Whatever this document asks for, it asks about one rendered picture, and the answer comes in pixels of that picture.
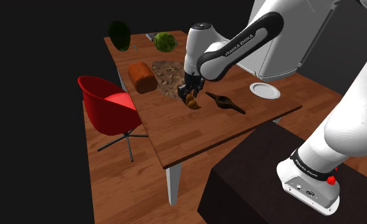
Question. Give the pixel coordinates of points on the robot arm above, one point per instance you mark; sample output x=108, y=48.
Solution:
x=342, y=130

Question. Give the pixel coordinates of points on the orange-brown bread loaf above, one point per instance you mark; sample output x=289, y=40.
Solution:
x=142, y=77

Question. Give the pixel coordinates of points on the brown croissant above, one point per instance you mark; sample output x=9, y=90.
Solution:
x=192, y=103

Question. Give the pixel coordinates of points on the wooden table with white legs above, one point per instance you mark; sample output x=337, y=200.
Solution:
x=183, y=133

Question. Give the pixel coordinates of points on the dark green oval thing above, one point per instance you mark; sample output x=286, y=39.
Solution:
x=119, y=35

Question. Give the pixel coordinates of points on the grey book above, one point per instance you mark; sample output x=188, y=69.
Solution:
x=151, y=36

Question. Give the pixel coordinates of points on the red swivel chair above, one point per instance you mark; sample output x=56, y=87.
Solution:
x=109, y=108

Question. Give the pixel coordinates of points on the green lettuce head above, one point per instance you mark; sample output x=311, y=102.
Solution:
x=165, y=42

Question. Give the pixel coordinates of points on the brown speckled mat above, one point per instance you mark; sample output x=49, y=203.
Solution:
x=168, y=74

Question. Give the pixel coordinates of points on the small grey pen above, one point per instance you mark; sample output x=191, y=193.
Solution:
x=135, y=47

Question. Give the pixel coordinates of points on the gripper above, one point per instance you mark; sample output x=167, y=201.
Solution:
x=192, y=81

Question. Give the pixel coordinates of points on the white plate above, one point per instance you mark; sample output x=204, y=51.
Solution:
x=265, y=90

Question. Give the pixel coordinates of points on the dark robot stand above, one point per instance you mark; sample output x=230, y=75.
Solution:
x=251, y=186

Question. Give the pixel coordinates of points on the large white appliance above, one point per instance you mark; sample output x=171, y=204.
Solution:
x=279, y=56

